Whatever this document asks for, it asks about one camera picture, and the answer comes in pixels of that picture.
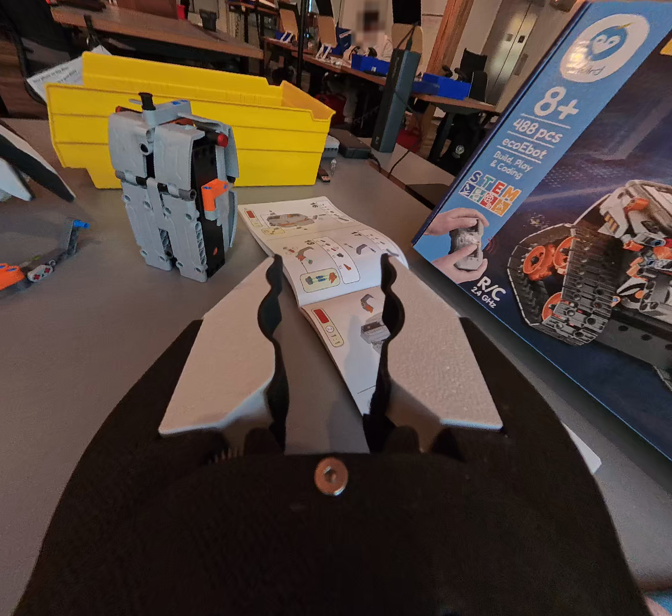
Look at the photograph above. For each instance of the black power adapter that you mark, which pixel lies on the black power adapter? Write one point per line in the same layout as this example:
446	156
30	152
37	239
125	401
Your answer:
354	146

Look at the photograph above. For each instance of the neighbouring grey table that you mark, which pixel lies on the neighbouring grey table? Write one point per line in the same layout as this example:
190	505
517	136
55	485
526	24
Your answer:
414	169

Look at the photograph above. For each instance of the black bag white logo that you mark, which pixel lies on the black bag white logo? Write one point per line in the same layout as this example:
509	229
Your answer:
459	143

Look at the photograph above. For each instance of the teal upright device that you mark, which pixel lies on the teal upright device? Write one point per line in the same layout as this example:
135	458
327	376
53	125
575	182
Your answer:
393	101

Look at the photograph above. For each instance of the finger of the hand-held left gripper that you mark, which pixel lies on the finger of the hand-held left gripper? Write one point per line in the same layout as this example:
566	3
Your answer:
26	146
13	185

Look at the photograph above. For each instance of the grey toy arm orange claws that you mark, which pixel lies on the grey toy arm orange claws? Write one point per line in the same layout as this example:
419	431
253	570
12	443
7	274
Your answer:
68	243

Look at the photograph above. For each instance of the grey desk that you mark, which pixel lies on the grey desk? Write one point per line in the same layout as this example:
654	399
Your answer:
105	337

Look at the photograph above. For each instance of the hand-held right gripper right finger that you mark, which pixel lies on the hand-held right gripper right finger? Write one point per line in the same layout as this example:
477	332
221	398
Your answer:
446	374

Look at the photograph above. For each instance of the blue toy box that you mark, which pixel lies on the blue toy box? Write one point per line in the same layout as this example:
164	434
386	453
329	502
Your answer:
577	206

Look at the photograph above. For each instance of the long wooden table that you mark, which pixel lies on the long wooden table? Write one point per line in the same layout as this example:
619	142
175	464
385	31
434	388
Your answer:
157	35

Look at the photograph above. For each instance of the grey building block robot body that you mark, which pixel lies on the grey building block robot body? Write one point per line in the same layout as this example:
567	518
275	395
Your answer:
152	169

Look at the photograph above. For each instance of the small usb stick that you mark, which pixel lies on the small usb stick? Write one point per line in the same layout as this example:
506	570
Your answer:
325	174

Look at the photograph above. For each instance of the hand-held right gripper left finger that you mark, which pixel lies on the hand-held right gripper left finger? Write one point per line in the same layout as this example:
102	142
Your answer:
225	374

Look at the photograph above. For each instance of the yellow plastic bin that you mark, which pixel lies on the yellow plastic bin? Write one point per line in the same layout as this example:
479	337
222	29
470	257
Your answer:
273	132

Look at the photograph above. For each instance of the blue plastic bin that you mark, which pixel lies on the blue plastic bin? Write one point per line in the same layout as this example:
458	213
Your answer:
446	86
370	64

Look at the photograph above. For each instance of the open instruction booklet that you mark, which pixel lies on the open instruction booklet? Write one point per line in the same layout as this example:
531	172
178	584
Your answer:
315	238

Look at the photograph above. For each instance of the white printed paper sheet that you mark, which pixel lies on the white printed paper sheet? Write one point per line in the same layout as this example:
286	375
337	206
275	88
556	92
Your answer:
57	77

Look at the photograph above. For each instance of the black monitor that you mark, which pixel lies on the black monitor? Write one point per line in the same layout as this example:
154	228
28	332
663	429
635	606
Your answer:
405	2

